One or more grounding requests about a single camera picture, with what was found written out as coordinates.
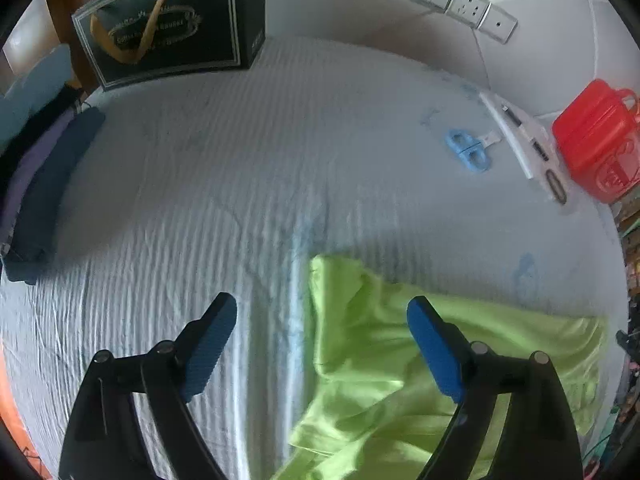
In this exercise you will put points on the small white tag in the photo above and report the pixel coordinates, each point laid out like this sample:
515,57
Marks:
492,139

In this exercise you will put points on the black pen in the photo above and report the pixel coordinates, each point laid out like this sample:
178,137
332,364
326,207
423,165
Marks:
512,119

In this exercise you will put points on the black gift bag gold ribbon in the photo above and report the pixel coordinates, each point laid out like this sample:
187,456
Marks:
200,15

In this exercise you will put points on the white wall power socket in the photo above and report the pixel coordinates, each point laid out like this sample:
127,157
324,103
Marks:
467,6

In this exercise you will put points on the light blue striped bed sheet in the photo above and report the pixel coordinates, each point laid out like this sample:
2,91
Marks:
210,170

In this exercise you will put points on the lime green garment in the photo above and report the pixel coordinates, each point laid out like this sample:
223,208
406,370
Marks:
390,320

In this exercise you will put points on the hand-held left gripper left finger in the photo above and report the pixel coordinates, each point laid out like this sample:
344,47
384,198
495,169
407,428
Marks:
207,350

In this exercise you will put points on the stack of folded clothes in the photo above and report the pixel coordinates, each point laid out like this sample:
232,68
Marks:
55,180

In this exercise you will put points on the white paper sheets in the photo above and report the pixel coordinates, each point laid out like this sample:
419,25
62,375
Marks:
520,147

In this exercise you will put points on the black folded garment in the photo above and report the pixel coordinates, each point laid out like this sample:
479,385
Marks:
47,120

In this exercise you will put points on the purple folded garment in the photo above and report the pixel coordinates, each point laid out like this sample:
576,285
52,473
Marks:
35,165

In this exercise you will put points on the cluttered shelf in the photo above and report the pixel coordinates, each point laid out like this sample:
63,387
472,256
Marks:
631,240

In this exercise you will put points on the white wall jack plate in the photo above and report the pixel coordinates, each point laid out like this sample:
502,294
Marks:
498,23

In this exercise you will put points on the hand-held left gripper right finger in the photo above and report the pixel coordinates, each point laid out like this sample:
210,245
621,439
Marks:
435,355

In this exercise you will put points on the red plastic carry case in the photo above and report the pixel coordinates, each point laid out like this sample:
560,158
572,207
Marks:
595,140

